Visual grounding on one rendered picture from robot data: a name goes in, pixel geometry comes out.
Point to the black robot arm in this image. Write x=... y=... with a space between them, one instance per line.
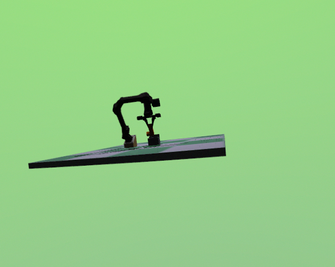
x=144 y=98

